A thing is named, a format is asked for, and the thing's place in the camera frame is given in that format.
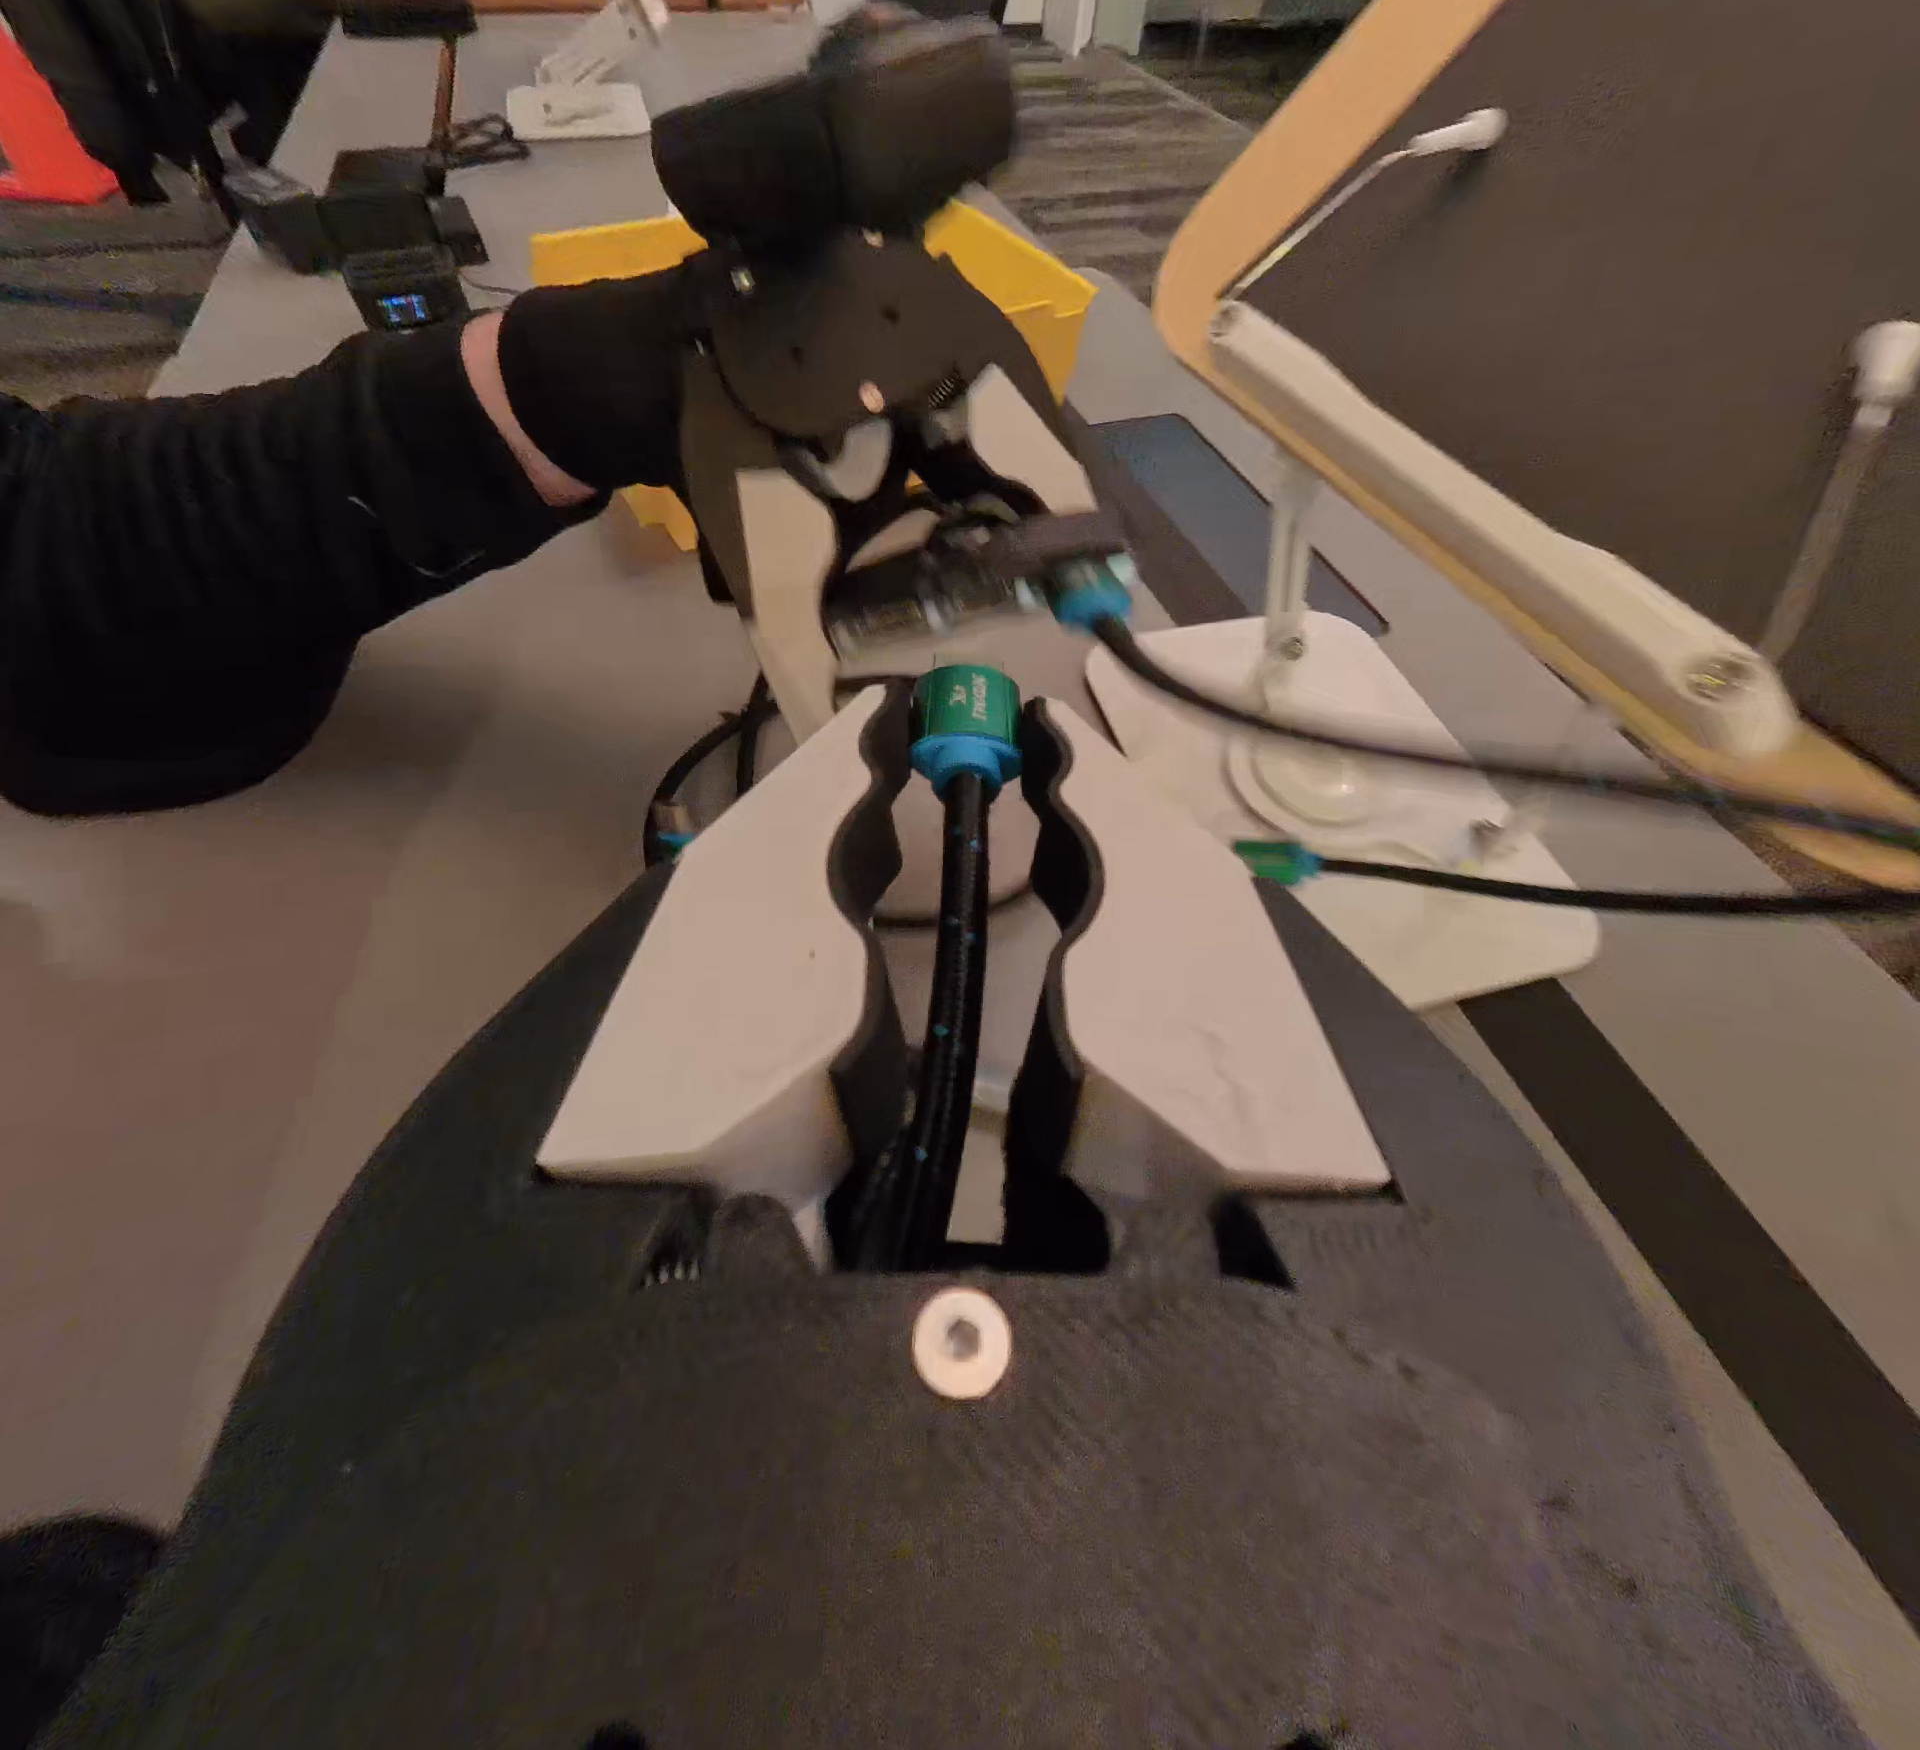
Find dark grey battery pack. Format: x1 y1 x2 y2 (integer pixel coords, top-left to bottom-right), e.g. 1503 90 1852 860
222 163 329 275

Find black charger with blue display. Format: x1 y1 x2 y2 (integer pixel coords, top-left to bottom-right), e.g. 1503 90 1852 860
342 246 469 335

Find small green HDMI plug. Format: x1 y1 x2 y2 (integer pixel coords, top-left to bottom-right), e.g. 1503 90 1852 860
640 678 786 869

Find yellow plastic bin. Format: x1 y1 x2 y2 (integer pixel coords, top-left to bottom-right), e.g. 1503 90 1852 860
527 196 1100 555

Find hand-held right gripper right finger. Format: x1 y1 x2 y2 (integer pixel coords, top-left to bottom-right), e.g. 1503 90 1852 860
1012 695 1398 1200

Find black bags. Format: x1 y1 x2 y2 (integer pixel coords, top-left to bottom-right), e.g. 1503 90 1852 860
0 0 212 208

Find person's left hand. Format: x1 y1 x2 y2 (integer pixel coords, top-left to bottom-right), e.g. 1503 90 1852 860
493 262 715 493

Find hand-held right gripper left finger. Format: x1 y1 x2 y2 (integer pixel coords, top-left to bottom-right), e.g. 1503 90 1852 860
535 682 916 1271

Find orange red object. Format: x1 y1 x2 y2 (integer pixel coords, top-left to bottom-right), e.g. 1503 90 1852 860
0 20 125 208

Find person's left forearm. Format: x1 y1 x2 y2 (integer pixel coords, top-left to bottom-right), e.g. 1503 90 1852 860
0 307 608 823

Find dark rounded object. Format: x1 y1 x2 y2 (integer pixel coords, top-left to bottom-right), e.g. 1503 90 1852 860
0 1513 170 1750

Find black power adapter box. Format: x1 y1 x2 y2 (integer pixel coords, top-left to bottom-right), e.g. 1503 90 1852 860
317 145 491 268

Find black hdmi switch box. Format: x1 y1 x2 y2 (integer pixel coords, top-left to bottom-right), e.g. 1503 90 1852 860
821 511 1126 653

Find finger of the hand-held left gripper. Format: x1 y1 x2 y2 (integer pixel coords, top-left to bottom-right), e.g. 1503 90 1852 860
959 356 1103 526
732 459 845 741

